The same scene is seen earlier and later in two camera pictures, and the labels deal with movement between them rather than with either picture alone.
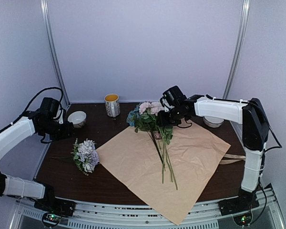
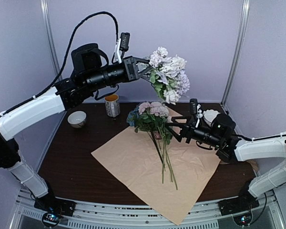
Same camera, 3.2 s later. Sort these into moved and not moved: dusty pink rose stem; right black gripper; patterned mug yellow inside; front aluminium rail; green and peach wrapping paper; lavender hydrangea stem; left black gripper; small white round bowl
Moved: right black gripper; left black gripper; lavender hydrangea stem
Not moved: front aluminium rail; patterned mug yellow inside; dusty pink rose stem; small white round bowl; green and peach wrapping paper
